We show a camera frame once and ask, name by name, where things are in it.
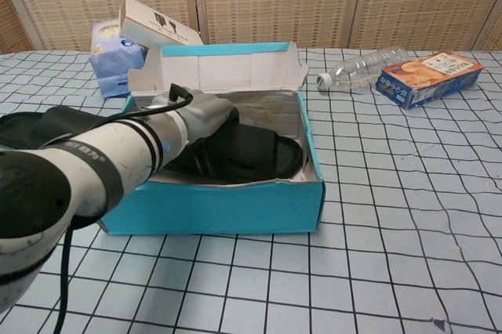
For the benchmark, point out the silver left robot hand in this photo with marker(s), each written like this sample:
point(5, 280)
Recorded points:
point(204, 114)

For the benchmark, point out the clear empty plastic bottle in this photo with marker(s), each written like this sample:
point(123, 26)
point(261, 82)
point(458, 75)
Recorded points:
point(364, 67)

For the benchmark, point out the orange and blue snack box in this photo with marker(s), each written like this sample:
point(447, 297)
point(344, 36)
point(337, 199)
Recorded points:
point(423, 71)

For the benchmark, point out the white printed cardboard box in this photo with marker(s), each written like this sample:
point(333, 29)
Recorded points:
point(157, 24)

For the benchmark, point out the black slide sandal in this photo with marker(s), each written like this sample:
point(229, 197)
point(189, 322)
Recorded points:
point(23, 126)
point(255, 153)

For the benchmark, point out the blue tissue pack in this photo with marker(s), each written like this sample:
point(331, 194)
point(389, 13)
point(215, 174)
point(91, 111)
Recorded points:
point(110, 67)

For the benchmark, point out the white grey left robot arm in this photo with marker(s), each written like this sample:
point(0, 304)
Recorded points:
point(98, 161)

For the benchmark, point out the teal cardboard shoe box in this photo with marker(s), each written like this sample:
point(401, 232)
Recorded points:
point(235, 208)

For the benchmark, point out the light blue checkered tablecloth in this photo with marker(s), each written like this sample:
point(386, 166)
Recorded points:
point(392, 193)

